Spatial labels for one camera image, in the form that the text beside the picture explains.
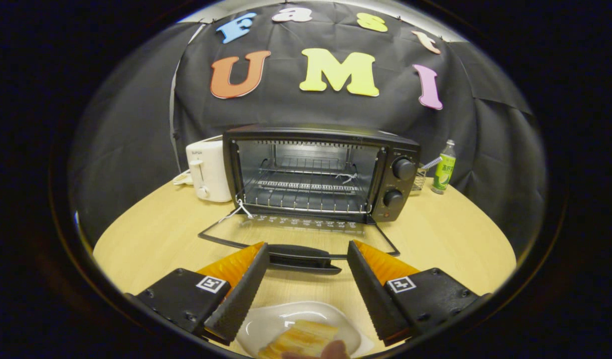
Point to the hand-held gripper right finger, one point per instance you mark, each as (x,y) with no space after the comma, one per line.
(373,299)

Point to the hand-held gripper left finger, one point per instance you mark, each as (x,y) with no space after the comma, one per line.
(238,299)

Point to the golden ridged bread roll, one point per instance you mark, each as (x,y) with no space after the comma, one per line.
(301,339)

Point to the black toaster oven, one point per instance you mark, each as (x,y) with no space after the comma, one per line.
(403,149)

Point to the white pop-up toaster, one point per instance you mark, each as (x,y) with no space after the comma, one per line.
(211,172)

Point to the white plastic plate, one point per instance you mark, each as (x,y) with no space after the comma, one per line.
(271,321)

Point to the green drink bottle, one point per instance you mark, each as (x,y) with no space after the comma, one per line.
(444,169)

